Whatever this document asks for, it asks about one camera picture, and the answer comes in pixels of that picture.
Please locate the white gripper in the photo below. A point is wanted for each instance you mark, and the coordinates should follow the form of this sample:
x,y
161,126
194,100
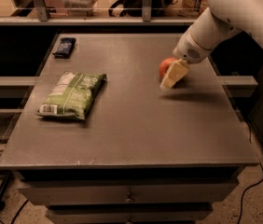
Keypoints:
x,y
188,49

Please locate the red apple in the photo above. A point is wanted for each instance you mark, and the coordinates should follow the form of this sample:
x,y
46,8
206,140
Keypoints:
x,y
164,66

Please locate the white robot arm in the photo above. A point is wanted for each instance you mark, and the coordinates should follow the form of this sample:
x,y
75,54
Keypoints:
x,y
221,20

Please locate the grey drawer cabinet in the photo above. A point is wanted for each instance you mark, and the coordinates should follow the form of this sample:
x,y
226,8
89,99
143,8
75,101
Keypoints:
x,y
143,155

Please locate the green chip bag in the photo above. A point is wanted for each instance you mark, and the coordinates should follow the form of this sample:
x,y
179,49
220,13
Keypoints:
x,y
72,96

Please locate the dark blue snack packet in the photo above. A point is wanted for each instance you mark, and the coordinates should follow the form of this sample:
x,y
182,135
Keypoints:
x,y
65,48

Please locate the clear plastic container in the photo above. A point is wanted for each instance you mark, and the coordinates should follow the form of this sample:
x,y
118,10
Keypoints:
x,y
79,7

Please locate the metal drawer knob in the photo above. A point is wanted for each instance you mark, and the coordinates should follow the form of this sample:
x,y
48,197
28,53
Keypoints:
x,y
129,198

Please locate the grey metal railing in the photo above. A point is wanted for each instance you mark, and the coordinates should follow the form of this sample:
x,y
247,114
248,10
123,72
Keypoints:
x,y
53,13

